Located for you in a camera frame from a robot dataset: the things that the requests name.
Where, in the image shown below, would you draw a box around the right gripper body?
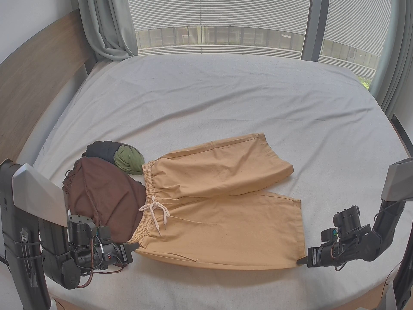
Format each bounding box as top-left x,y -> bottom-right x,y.
307,242 -> 341,268

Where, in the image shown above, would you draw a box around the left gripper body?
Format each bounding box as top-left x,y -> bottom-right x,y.
104,242 -> 134,267

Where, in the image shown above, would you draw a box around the tan shorts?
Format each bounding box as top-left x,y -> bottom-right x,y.
127,133 -> 307,271

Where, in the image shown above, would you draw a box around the bed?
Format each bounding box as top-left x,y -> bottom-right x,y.
0,9 -> 413,310

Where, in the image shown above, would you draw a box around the brown garment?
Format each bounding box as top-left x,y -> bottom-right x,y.
61,157 -> 148,245

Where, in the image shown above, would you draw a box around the green garment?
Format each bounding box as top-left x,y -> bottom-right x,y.
114,144 -> 145,176

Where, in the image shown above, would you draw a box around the black garment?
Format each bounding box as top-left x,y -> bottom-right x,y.
82,141 -> 122,166

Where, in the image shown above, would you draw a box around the grey-green curtain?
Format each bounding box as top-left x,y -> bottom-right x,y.
368,0 -> 413,119
76,0 -> 140,62

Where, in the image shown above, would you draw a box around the window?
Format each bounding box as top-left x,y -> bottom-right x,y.
124,0 -> 394,90

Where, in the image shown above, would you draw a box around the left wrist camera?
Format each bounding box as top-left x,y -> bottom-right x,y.
96,225 -> 112,245

